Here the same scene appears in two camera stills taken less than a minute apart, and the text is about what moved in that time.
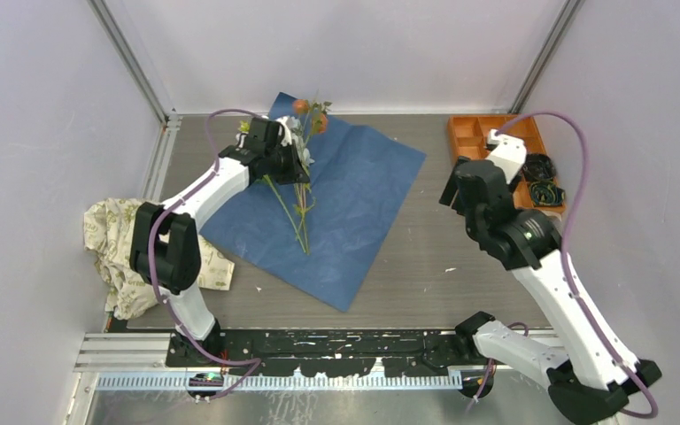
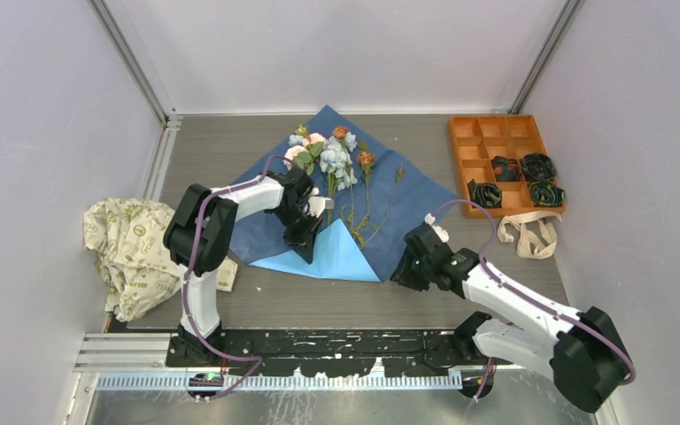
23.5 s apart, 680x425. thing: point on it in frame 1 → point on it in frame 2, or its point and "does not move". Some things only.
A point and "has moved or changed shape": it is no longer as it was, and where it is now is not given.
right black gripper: [449, 193] → [402, 274]
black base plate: [328, 353] does not move
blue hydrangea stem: [295, 135] → [336, 162]
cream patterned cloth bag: [108, 227] does not move
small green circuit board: [212, 379] does not move
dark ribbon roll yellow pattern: [546, 193] does not move
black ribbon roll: [538, 166] does not move
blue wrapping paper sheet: [319, 237] has moved or changed shape
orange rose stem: [318, 116] → [341, 133]
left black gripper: [296, 172] → [305, 242]
